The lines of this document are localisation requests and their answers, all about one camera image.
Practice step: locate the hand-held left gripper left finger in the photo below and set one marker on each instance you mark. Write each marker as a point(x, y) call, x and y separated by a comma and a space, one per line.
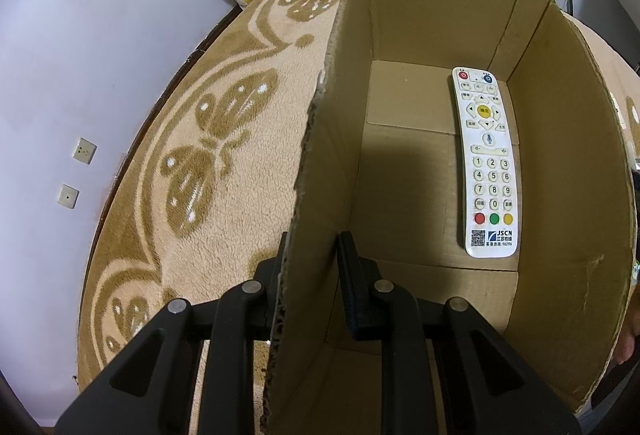
point(265, 275)

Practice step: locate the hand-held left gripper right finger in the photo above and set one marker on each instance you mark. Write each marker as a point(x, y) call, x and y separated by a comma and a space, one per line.
point(350, 285)

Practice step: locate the printed cardboard box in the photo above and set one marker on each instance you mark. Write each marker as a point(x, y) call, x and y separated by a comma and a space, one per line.
point(425, 15)

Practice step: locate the beige butterfly pattern blanket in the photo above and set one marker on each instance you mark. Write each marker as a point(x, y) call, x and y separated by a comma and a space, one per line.
point(225, 190)

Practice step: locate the white remote with coloured buttons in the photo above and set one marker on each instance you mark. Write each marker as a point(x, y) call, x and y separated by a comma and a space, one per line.
point(487, 165)

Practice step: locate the white wall socket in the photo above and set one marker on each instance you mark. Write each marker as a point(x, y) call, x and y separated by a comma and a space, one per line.
point(84, 151)
point(67, 196)

